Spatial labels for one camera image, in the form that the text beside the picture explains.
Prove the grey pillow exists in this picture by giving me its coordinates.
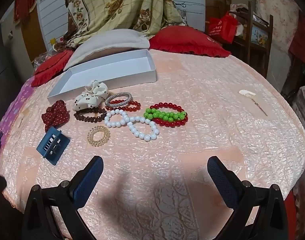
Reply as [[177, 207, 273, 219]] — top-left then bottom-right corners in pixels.
[[63, 29, 150, 72]]

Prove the hairpin with white ornament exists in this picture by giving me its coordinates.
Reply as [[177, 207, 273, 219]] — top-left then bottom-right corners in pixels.
[[239, 89, 268, 117]]

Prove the red ruffled pillow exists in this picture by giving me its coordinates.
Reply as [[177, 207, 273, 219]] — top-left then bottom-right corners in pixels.
[[31, 50, 75, 87], [149, 26, 231, 58]]

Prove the blue hair claw clip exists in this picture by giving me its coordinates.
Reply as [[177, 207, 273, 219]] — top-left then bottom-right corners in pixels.
[[36, 126, 71, 166]]

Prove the purple patterned sheet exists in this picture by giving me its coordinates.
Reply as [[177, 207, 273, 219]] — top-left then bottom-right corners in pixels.
[[0, 77, 35, 155]]

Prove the red hanging cloth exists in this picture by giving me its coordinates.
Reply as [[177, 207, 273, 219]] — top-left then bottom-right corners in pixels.
[[14, 0, 39, 23]]

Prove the wooden chair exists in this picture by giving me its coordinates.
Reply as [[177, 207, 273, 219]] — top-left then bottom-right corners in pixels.
[[234, 1, 274, 79]]

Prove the cream dotted scrunchie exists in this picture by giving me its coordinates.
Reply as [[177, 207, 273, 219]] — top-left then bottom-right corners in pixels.
[[73, 80, 110, 111]]

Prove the red bead bracelet with charm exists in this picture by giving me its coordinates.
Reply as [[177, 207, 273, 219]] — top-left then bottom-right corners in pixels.
[[106, 100, 141, 112]]

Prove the large red bead bracelet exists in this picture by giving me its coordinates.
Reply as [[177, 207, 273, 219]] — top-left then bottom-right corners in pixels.
[[149, 101, 189, 127]]

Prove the white bead necklace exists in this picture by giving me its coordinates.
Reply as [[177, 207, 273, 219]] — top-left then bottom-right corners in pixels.
[[104, 109, 159, 140]]

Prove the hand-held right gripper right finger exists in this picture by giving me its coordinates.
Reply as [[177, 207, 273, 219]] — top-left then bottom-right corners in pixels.
[[207, 156, 289, 240]]

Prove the white cardboard box tray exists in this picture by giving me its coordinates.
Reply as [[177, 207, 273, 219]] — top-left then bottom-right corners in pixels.
[[47, 49, 158, 105]]

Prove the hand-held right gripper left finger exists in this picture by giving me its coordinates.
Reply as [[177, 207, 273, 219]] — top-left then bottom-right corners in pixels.
[[22, 155, 104, 240]]

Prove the dark red dotted scrunchie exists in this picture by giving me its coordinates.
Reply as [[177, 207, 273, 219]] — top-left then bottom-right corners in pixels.
[[41, 100, 68, 133]]

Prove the clear plastic bag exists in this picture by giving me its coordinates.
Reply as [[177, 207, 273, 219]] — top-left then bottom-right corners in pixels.
[[34, 44, 60, 68]]

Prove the brown bead bracelet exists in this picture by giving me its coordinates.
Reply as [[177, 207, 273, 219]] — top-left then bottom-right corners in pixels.
[[74, 107, 107, 123]]

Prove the red shopping bag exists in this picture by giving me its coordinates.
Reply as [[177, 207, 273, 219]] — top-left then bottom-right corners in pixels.
[[208, 12, 239, 43]]

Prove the green bead bracelet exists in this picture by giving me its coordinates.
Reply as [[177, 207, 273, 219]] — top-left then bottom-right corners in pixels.
[[143, 107, 188, 122]]

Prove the pink floral curtain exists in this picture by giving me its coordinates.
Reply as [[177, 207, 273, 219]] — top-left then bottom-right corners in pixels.
[[254, 0, 300, 45]]

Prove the pink quilted bedspread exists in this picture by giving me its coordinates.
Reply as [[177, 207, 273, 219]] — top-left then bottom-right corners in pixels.
[[0, 49, 305, 240]]

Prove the floral yellow quilt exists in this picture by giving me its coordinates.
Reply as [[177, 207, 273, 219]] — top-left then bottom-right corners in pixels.
[[52, 0, 188, 53]]

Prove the silver mesh bracelet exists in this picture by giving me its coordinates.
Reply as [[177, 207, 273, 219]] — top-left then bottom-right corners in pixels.
[[105, 92, 132, 107]]

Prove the clear spiral hair tie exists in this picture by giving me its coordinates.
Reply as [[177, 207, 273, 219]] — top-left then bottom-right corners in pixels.
[[87, 127, 110, 145]]

